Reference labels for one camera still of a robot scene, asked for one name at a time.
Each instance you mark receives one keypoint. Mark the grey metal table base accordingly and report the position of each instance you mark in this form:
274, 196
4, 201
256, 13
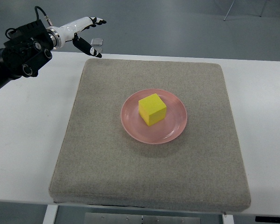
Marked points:
104, 218

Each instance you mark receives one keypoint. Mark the yellow foam block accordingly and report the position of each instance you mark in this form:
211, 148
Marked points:
152, 109

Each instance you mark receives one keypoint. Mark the metal chair legs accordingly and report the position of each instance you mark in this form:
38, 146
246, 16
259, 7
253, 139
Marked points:
253, 8

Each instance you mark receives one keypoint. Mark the white table leg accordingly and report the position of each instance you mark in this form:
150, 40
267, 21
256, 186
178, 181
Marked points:
50, 214

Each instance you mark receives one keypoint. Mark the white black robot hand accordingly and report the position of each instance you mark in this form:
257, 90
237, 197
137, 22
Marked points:
69, 33

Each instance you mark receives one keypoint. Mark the pink plate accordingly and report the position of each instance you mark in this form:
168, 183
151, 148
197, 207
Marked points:
165, 130

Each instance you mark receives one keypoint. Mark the beige fabric cushion mat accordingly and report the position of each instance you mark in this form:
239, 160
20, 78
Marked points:
101, 164

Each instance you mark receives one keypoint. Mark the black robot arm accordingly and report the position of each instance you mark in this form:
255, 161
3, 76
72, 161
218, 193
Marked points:
27, 50

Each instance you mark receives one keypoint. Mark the upper clear floor tile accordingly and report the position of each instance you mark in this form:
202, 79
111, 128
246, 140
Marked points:
97, 42

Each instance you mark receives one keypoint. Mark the black label strip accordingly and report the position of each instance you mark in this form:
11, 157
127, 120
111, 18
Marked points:
267, 219

